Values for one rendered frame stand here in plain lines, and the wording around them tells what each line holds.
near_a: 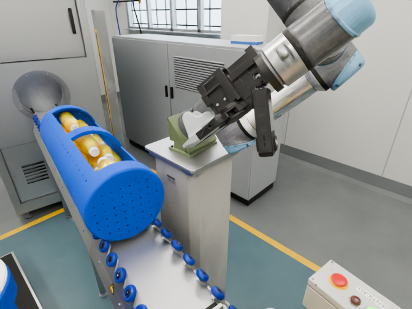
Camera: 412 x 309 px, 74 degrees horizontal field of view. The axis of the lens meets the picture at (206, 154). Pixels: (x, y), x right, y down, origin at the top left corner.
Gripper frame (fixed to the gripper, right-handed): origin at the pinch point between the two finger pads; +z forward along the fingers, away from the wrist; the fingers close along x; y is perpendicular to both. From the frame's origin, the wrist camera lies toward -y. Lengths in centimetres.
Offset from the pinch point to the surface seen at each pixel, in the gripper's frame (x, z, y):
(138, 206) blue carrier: -28, 43, -2
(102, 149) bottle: -46, 58, 29
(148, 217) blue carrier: -33, 46, -7
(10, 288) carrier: 5, 68, -2
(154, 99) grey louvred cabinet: -227, 113, 99
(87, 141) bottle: -41, 58, 34
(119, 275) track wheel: -12, 50, -17
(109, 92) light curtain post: -98, 73, 74
